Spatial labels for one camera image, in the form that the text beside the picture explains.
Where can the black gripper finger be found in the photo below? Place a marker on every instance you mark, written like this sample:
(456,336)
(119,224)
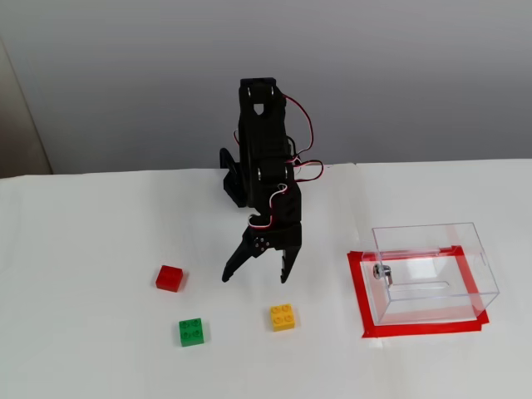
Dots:
(245,249)
(290,262)

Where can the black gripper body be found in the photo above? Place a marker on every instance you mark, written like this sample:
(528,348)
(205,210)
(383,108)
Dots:
(279,239)

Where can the yellow lego brick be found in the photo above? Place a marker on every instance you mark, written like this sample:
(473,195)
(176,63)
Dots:
(284,317)

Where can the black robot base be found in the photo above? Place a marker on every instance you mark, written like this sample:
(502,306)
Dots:
(232,183)

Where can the red lego brick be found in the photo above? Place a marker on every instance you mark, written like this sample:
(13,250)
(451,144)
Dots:
(169,277)

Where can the metal box lock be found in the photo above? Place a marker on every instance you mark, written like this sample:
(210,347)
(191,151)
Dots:
(381,272)

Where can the green lego brick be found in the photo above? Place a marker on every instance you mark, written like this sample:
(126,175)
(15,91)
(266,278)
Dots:
(191,331)

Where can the transparent plastic box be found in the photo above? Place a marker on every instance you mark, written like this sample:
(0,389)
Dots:
(432,307)

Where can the red tape frame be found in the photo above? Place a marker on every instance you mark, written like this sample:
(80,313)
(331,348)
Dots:
(415,330)

